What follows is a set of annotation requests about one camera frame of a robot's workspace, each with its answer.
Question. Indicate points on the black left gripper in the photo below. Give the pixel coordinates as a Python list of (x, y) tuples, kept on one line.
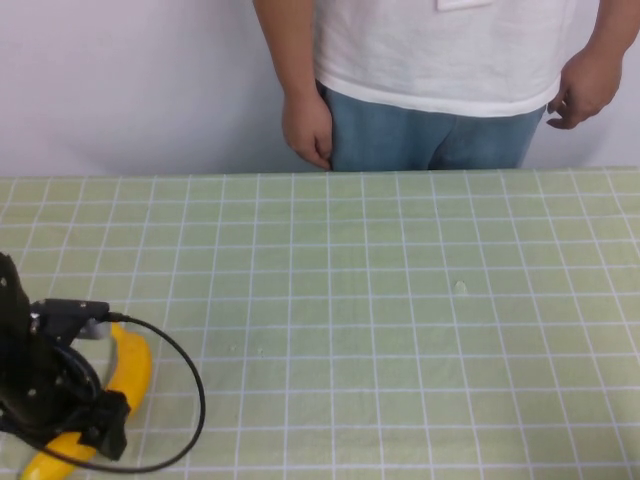
[(50, 395)]

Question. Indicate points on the yellow plastic banana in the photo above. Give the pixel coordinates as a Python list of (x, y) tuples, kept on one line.
[(135, 365)]

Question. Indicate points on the person's left forearm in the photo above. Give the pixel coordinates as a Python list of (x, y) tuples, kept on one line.
[(612, 27)]

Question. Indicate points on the person's right forearm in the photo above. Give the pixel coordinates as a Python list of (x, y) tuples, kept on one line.
[(285, 45)]

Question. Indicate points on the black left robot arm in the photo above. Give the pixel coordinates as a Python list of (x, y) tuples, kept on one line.
[(15, 310)]

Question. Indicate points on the person's right hand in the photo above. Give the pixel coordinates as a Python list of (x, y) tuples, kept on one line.
[(305, 125)]

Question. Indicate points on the person's left hand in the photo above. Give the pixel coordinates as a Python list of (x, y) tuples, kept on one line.
[(590, 90)]

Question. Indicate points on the green checked tablecloth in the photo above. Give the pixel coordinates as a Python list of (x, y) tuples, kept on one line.
[(375, 325)]

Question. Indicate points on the blue jeans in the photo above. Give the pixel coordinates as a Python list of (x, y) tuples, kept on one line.
[(395, 135)]

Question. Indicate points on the white t-shirt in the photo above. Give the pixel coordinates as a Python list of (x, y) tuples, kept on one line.
[(430, 55)]

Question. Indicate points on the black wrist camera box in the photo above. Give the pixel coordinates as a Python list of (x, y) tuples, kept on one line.
[(70, 317)]

